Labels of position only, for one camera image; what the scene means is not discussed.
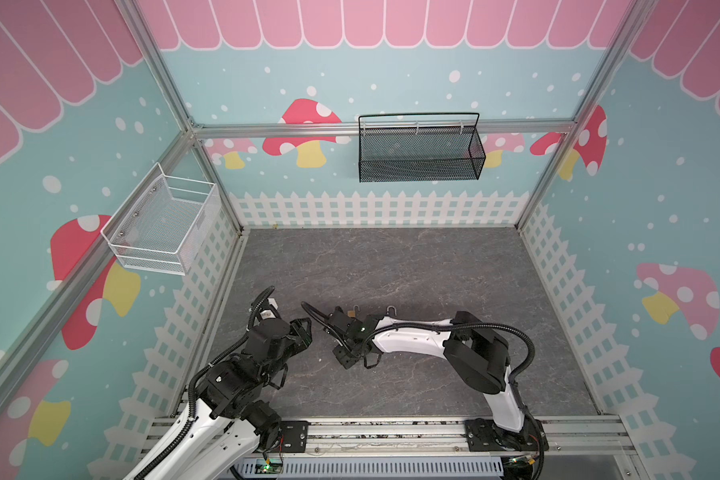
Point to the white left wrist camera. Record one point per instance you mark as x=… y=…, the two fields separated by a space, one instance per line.
x=268 y=309

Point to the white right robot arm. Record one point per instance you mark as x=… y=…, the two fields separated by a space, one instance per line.
x=486 y=356

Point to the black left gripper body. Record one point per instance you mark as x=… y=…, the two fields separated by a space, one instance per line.
x=297 y=341

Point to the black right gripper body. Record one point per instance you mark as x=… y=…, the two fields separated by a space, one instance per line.
x=341 y=330

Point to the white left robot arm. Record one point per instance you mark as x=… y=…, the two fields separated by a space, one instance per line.
x=234 y=390

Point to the black wire basket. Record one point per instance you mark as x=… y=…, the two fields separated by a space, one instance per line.
x=412 y=147

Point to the white wire basket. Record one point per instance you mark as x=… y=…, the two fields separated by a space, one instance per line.
x=163 y=224

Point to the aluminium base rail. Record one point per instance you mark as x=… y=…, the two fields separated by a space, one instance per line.
x=574 y=447

